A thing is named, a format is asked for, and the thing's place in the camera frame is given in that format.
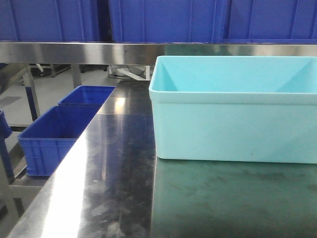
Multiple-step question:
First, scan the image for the middle blue shelf crate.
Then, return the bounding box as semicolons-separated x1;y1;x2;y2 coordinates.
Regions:
109;0;227;43

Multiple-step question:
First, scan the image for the blue shelf crate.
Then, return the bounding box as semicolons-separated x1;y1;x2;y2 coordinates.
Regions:
109;0;227;43
223;0;317;44
0;0;100;42

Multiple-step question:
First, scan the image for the right blue shelf crate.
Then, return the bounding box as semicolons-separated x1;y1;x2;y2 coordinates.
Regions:
223;0;317;44

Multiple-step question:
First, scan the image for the left blue shelf crate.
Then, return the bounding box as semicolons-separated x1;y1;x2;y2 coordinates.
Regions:
0;0;100;42

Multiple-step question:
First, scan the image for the light cyan plastic bin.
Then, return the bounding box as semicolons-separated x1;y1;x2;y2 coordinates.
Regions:
149;56;317;164

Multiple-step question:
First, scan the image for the far blue floor crate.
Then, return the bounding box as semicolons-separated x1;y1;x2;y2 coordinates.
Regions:
58;85;115;107

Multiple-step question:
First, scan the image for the blue floor crate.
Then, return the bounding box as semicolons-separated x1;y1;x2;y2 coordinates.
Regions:
18;106;98;177
58;85;115;107

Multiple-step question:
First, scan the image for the dark green table mat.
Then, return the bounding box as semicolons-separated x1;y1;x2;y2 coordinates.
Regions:
151;158;317;238

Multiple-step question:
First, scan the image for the near blue floor crate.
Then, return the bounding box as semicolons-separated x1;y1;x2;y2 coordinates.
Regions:
18;106;98;177

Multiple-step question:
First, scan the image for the stainless steel shelf rail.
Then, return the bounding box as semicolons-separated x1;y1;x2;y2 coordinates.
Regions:
0;42;317;65

